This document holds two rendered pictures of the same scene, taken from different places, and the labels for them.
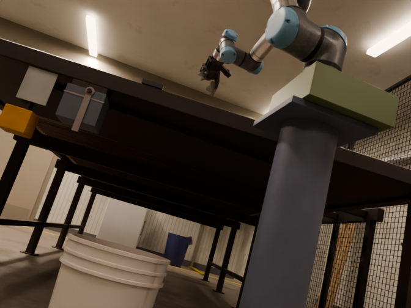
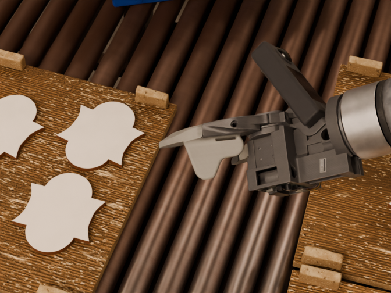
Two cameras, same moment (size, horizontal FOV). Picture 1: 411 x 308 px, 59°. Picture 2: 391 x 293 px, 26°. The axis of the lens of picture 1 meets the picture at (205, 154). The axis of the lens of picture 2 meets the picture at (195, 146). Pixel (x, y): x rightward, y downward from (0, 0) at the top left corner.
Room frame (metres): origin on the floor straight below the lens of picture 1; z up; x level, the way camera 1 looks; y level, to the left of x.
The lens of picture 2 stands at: (1.60, 0.63, 2.05)
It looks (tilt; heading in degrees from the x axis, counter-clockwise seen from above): 54 degrees down; 294
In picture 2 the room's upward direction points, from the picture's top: straight up
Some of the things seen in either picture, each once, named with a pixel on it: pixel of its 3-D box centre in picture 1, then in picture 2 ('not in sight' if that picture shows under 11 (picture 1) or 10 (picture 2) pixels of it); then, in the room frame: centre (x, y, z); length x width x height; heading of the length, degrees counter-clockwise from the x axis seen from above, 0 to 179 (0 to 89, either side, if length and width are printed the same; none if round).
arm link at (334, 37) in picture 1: (324, 51); not in sight; (1.03, -0.28, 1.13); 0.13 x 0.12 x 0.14; 110
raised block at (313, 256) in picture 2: not in sight; (322, 258); (1.67, 0.00, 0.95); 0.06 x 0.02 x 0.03; 8
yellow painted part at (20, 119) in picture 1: (27, 100); not in sight; (1.18, 0.63, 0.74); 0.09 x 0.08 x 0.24; 95
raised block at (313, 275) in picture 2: not in sight; (319, 277); (1.67, 0.03, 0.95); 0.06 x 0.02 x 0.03; 8
